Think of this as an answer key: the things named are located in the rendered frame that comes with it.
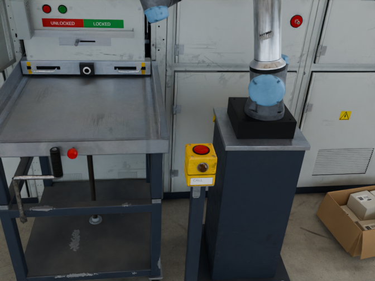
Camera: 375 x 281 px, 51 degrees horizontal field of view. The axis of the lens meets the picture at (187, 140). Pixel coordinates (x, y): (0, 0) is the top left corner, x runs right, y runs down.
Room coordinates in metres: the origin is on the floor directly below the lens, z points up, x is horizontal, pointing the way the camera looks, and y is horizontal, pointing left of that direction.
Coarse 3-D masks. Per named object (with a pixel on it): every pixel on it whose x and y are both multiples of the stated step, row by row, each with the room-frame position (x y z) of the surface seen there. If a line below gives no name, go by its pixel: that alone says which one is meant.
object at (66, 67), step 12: (24, 60) 1.55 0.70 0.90; (36, 60) 1.55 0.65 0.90; (48, 60) 1.56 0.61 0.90; (60, 60) 1.57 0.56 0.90; (72, 60) 1.58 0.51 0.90; (84, 60) 1.59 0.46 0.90; (96, 60) 1.59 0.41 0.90; (24, 72) 1.54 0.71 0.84; (48, 72) 1.56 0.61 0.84; (60, 72) 1.56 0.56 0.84; (72, 72) 1.57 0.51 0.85; (96, 72) 1.59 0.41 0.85; (108, 72) 1.59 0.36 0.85; (120, 72) 1.60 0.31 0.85; (132, 72) 1.61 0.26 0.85
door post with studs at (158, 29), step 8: (152, 24) 1.77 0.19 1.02; (160, 24) 1.77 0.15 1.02; (152, 32) 1.77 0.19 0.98; (160, 32) 1.77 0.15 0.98; (152, 40) 1.77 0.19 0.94; (160, 40) 1.77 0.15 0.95; (152, 48) 1.77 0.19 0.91; (160, 48) 1.77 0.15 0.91; (152, 56) 1.77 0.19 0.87; (160, 56) 1.77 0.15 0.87; (160, 64) 1.77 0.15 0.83; (160, 72) 1.77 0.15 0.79; (160, 80) 1.77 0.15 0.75
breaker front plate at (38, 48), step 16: (32, 0) 1.55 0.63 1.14; (48, 0) 1.56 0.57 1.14; (64, 0) 1.56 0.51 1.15; (80, 0) 1.57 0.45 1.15; (96, 0) 1.58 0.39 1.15; (112, 0) 1.59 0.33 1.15; (128, 0) 1.60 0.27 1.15; (32, 16) 1.55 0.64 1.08; (48, 16) 1.56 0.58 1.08; (64, 16) 1.57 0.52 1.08; (80, 16) 1.58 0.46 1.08; (96, 16) 1.59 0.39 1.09; (112, 16) 1.59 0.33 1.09; (128, 16) 1.60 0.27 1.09; (32, 48) 1.55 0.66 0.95; (48, 48) 1.56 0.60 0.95; (64, 48) 1.57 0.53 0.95; (80, 48) 1.58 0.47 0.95; (96, 48) 1.59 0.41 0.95; (112, 48) 1.60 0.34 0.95; (128, 48) 1.61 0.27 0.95
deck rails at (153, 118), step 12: (12, 72) 1.43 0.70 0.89; (12, 84) 1.40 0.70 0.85; (24, 84) 1.46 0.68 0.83; (0, 96) 1.25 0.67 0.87; (12, 96) 1.34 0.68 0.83; (156, 96) 1.27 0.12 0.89; (0, 108) 1.22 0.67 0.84; (156, 108) 1.24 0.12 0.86; (0, 120) 1.15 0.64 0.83; (156, 120) 1.21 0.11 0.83; (156, 132) 1.13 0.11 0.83
